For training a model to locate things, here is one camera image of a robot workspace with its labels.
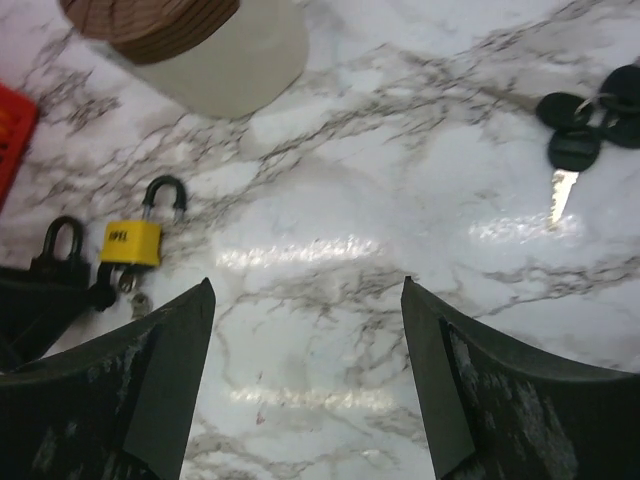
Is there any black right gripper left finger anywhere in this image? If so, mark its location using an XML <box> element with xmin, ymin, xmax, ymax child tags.
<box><xmin>1</xmin><ymin>279</ymin><xmax>216</xmax><ymax>479</ymax></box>

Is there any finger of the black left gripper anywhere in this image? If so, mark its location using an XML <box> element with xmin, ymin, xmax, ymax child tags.
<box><xmin>1</xmin><ymin>267</ymin><xmax>91</xmax><ymax>373</ymax></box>

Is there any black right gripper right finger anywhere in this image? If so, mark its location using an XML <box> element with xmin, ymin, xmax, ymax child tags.
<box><xmin>401</xmin><ymin>279</ymin><xmax>639</xmax><ymax>479</ymax></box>

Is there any black Kaijing padlock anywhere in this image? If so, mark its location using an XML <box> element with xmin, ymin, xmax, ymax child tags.
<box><xmin>28</xmin><ymin>215</ymin><xmax>92</xmax><ymax>290</ymax></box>

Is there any silver key bunch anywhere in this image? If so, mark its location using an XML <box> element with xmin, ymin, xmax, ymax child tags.
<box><xmin>118</xmin><ymin>267</ymin><xmax>152</xmax><ymax>320</ymax></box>

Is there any yellow Opel padlock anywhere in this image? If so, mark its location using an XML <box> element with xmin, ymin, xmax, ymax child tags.
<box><xmin>88</xmin><ymin>175</ymin><xmax>189</xmax><ymax>312</ymax></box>

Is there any black headed key bunch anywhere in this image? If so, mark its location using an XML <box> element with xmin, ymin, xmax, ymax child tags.
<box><xmin>534</xmin><ymin>62</ymin><xmax>639</xmax><ymax>229</ymax></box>

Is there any red plastic basket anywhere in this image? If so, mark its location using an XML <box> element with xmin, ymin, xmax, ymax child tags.
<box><xmin>0</xmin><ymin>84</ymin><xmax>39</xmax><ymax>206</ymax></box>

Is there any brown wrapped paper roll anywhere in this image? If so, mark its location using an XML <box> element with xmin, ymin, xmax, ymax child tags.
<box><xmin>59</xmin><ymin>0</ymin><xmax>309</xmax><ymax>119</ymax></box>

